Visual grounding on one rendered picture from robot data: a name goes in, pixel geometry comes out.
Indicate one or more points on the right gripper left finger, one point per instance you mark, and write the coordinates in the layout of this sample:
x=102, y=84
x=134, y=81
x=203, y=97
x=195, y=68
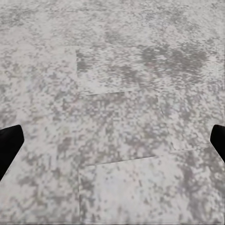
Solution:
x=11, y=140

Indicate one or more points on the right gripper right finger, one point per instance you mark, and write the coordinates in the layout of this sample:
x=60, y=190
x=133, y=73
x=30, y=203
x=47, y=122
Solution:
x=217, y=139

